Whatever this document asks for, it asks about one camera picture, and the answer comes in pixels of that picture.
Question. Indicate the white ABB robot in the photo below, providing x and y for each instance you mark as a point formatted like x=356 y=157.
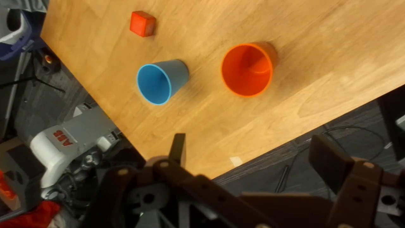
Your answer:
x=67 y=141

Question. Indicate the small red block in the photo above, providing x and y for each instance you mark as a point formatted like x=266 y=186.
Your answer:
x=142 y=23

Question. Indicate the orange plastic cup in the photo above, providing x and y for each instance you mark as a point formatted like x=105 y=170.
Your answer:
x=247 y=70

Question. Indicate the orange red cloth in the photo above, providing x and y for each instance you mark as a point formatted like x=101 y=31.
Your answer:
x=33 y=215

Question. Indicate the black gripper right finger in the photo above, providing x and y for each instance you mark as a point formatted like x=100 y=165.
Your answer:
x=358 y=190

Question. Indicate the blue plastic cup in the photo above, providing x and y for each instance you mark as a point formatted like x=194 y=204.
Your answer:
x=156 y=82

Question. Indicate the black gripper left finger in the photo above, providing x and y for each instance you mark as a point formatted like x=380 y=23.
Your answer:
x=190 y=185

